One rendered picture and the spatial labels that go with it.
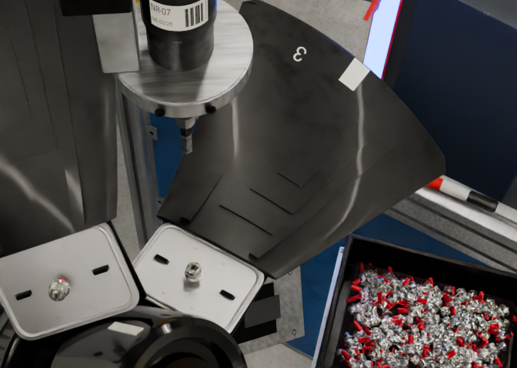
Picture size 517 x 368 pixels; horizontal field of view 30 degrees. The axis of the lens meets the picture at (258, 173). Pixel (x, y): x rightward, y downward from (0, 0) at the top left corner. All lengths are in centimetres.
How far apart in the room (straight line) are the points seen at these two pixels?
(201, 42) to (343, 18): 194
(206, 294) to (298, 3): 175
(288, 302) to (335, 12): 155
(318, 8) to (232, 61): 194
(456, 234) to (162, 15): 79
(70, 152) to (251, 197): 18
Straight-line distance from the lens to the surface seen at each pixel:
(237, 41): 47
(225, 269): 72
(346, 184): 78
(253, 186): 75
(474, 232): 116
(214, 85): 46
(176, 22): 43
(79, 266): 64
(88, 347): 64
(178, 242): 73
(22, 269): 65
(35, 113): 61
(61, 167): 61
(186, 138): 54
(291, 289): 91
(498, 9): 123
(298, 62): 82
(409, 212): 118
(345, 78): 83
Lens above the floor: 184
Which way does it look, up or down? 60 degrees down
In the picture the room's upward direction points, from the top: 4 degrees clockwise
